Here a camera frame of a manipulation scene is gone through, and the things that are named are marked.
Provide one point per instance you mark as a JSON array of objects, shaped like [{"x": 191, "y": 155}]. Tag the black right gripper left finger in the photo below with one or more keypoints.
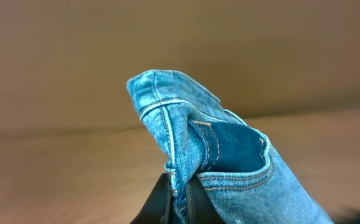
[{"x": 158, "y": 208}]

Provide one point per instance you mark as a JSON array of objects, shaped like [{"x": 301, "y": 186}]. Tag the light blue denim jeans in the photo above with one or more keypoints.
[{"x": 238, "y": 167}]

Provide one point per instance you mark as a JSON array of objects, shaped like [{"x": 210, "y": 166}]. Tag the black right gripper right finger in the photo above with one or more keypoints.
[{"x": 199, "y": 208}]

